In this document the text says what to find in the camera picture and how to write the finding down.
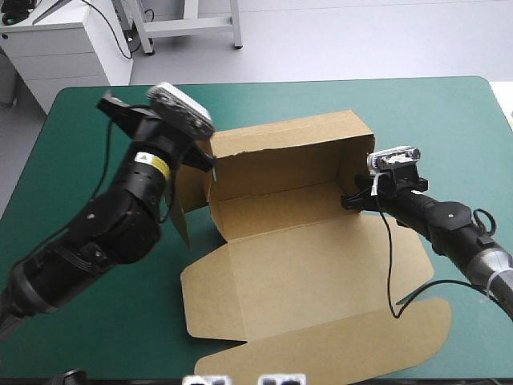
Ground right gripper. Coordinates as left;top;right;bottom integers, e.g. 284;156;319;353
340;166;430;212

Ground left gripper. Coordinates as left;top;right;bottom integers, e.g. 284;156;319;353
96;91;218;173

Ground brown cardboard box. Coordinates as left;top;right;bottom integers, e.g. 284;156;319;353
169;109;453;380

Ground white cabinet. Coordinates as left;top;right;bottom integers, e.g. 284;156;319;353
0;0;134;115

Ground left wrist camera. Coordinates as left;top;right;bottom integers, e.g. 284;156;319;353
145;81;216;142

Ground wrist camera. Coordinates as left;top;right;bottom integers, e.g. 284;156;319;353
145;81;216;142
366;145;422;176

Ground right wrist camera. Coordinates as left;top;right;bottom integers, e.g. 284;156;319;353
366;145;422;176

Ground black floor cable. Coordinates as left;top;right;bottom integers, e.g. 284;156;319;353
82;0;156;60

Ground white metal rack frame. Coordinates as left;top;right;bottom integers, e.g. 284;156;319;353
119;0;244;56

